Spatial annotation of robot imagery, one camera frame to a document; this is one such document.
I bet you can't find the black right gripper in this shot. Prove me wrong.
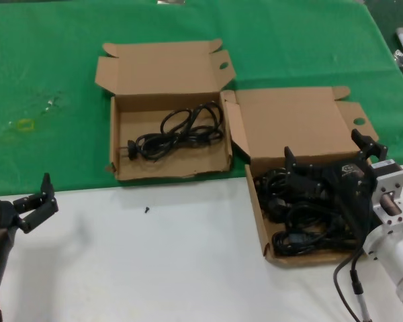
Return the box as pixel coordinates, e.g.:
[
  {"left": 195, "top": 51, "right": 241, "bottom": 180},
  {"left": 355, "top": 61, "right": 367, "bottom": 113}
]
[{"left": 283, "top": 128, "right": 388, "bottom": 242}]

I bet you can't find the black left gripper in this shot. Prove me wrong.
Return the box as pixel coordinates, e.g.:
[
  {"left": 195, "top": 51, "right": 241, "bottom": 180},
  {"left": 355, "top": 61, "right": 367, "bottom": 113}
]
[{"left": 0, "top": 172, "right": 60, "bottom": 236}]

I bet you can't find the cardboard box with torn edge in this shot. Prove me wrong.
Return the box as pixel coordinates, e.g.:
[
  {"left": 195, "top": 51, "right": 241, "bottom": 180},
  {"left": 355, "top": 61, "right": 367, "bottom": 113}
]
[{"left": 94, "top": 39, "right": 236, "bottom": 182}]

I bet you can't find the black power cable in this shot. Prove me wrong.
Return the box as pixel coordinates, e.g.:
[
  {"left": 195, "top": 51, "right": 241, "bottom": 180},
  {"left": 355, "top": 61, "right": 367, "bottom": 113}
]
[
  {"left": 120, "top": 102, "right": 224, "bottom": 162},
  {"left": 255, "top": 166, "right": 354, "bottom": 233},
  {"left": 271, "top": 229, "right": 363, "bottom": 258}
]

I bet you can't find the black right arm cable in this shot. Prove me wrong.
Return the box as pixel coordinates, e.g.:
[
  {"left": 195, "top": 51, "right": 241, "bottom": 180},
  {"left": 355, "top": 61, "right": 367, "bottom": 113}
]
[{"left": 332, "top": 248, "right": 371, "bottom": 322}]

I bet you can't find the yellow rubber band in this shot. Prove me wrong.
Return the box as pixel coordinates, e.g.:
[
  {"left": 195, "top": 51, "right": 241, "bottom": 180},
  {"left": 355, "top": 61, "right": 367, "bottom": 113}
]
[{"left": 16, "top": 119, "right": 36, "bottom": 132}]

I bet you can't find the small clear plastic scrap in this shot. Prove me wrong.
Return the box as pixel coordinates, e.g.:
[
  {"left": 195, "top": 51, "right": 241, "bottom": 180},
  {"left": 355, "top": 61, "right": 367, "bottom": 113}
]
[{"left": 41, "top": 93, "right": 64, "bottom": 114}]

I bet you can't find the open cardboard box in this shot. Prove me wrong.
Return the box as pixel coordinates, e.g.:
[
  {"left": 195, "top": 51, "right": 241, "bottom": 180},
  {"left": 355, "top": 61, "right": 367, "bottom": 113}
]
[{"left": 220, "top": 86, "right": 380, "bottom": 269}]

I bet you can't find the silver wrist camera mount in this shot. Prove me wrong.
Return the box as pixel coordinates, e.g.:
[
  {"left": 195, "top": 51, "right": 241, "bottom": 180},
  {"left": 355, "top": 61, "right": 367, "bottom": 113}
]
[{"left": 370, "top": 159, "right": 403, "bottom": 234}]

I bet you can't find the green tablecloth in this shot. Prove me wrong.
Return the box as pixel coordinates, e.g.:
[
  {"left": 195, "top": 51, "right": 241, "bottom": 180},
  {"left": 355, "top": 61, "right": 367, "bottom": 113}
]
[{"left": 0, "top": 0, "right": 403, "bottom": 198}]

